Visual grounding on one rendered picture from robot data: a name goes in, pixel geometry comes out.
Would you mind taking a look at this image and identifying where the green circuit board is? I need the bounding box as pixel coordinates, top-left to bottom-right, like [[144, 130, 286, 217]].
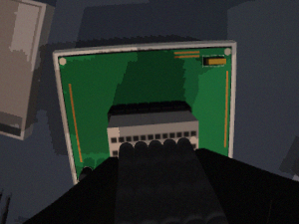
[[58, 48, 231, 179]]

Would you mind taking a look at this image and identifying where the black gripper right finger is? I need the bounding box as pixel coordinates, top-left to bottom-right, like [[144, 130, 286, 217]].
[[195, 148, 299, 224]]

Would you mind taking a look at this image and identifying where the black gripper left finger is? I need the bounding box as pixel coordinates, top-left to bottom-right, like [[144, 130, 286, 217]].
[[24, 156, 119, 224]]

